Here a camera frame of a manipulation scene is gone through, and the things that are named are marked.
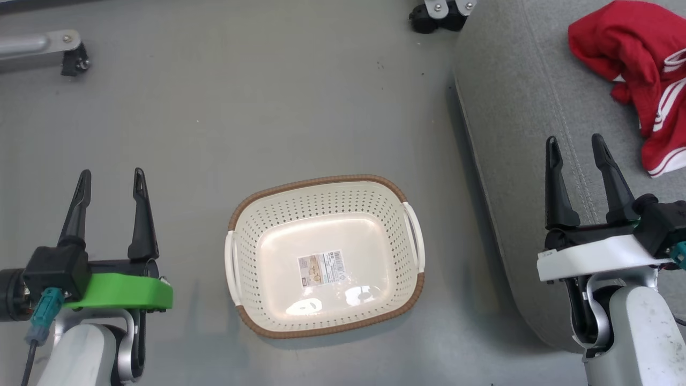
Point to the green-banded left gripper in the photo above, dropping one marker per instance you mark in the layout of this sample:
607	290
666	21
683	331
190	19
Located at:
123	292

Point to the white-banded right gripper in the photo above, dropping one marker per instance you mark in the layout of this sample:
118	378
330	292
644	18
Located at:
595	254

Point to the red garment with white stripes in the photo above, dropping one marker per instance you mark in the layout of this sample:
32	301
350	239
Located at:
638	53

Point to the cream perforated laundry basket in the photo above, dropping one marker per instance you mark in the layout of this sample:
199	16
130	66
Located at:
321	225

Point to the grey fabric sofa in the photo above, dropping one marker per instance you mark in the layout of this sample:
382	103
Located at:
525	107

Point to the black round left gripper motor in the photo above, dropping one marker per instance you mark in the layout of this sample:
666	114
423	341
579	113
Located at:
12	295

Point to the small black caster wheel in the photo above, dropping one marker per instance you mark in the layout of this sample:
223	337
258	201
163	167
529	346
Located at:
75	61

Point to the grey single partition leg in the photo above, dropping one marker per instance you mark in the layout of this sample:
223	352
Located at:
32	48

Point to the paper label sticker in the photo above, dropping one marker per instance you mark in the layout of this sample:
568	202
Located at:
321	269

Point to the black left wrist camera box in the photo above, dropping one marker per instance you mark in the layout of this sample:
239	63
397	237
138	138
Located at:
53	268

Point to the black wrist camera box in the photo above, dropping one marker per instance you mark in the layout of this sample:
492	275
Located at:
53	268
662	225

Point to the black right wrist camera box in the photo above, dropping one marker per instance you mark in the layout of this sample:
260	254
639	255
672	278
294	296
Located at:
662	225

